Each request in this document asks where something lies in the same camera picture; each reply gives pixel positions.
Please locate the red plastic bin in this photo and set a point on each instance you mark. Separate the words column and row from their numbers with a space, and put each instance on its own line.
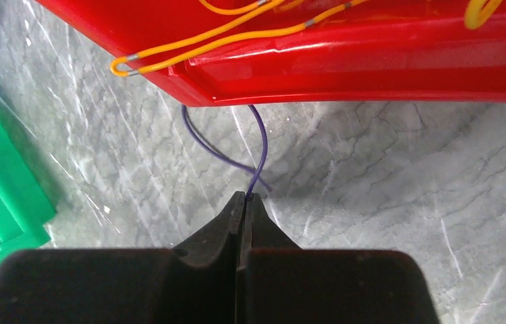
column 393, row 50

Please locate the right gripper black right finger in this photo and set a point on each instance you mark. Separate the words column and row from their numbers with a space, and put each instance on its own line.
column 257, row 230

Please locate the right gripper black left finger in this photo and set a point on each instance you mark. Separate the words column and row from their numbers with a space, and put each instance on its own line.
column 201, row 276

